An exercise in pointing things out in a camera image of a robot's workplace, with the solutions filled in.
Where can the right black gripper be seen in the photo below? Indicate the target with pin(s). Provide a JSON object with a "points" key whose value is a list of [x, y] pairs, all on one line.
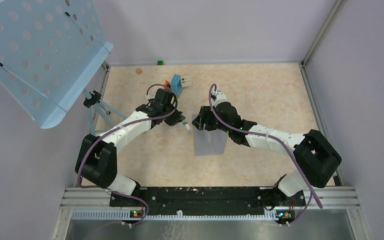
{"points": [[204, 118]]}

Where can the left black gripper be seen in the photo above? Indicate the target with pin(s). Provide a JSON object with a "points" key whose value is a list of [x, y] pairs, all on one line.
{"points": [[177, 118]]}

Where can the white glue stick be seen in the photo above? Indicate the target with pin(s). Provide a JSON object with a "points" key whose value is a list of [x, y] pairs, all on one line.
{"points": [[186, 125]]}

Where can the grey envelope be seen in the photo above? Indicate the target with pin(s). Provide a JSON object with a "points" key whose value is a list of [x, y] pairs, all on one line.
{"points": [[208, 143]]}

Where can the colourful toy block assembly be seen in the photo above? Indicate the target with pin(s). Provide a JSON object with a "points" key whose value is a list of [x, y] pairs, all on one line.
{"points": [[178, 83]]}

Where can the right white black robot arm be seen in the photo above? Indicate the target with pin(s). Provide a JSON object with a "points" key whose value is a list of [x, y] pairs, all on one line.
{"points": [[316, 160]]}

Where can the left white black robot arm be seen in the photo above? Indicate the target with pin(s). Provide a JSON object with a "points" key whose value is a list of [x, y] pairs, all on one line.
{"points": [[97, 159]]}

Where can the small tan wooden piece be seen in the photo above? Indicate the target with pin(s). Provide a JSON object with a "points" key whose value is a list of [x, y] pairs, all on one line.
{"points": [[139, 71]]}

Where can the light blue perforated music stand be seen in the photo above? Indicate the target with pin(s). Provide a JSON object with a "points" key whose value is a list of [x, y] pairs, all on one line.
{"points": [[49, 52]]}

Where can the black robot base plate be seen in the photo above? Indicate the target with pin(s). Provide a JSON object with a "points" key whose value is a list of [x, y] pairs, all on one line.
{"points": [[209, 201]]}

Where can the white slotted cable duct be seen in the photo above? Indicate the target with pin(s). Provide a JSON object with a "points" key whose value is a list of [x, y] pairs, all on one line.
{"points": [[127, 215]]}

